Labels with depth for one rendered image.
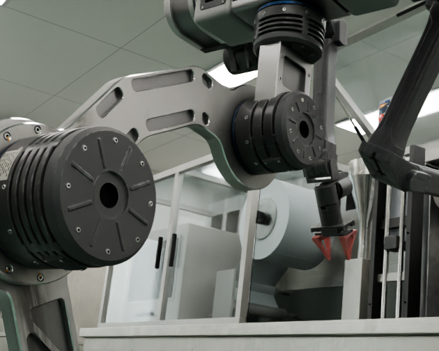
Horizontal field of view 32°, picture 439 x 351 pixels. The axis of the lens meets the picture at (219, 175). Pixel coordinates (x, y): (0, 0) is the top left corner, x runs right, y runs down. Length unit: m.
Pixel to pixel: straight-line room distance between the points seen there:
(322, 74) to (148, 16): 2.76
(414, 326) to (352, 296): 0.74
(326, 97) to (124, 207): 1.14
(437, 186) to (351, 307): 1.06
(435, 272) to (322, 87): 0.71
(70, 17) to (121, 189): 3.97
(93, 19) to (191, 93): 3.58
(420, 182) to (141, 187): 0.74
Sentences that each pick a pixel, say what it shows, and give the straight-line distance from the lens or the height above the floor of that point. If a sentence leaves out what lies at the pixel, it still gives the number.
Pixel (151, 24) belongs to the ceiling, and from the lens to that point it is 4.81.
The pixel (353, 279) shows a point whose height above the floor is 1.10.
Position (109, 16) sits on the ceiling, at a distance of 4.80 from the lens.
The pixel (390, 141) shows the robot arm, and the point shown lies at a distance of 1.51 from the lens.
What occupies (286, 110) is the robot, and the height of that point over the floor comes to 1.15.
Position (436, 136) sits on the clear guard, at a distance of 2.98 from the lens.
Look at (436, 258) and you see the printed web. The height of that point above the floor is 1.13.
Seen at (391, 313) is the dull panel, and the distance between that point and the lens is 2.94.
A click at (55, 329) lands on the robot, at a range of 1.13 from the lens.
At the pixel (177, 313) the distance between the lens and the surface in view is 3.10.
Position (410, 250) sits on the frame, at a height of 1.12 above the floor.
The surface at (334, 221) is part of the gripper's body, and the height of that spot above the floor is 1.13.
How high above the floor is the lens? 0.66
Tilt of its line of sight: 16 degrees up
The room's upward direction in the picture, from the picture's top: 6 degrees clockwise
